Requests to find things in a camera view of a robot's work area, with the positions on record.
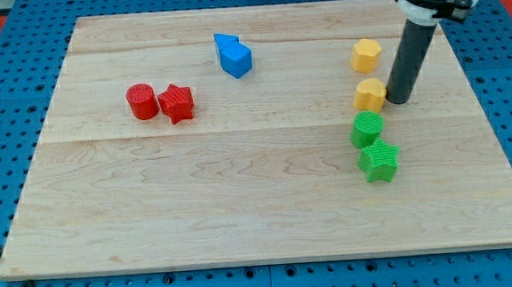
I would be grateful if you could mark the yellow hexagon block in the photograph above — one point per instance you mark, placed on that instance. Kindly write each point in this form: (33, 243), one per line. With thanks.
(365, 55)

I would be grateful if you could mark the wooden board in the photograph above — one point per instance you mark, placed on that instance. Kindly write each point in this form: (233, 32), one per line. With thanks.
(264, 172)

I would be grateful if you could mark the blue cube block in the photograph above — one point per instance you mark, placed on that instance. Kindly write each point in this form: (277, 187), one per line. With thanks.
(236, 59)

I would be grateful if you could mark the red star block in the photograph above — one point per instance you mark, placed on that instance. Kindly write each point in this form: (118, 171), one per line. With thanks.
(177, 103)

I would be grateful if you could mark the blue triangle block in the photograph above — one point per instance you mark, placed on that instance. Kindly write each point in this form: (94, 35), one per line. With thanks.
(221, 41)

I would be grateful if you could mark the green cylinder block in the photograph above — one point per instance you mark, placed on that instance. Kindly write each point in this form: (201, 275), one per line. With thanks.
(367, 127)

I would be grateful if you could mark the red cylinder block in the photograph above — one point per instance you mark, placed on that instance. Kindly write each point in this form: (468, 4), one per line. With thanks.
(142, 101)

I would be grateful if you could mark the green star block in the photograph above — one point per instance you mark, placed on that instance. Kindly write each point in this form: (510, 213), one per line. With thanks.
(379, 161)

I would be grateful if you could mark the yellow heart block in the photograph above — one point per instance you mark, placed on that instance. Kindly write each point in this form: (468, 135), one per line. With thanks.
(370, 95)

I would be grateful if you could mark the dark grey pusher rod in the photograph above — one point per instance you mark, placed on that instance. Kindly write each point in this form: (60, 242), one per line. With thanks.
(409, 58)

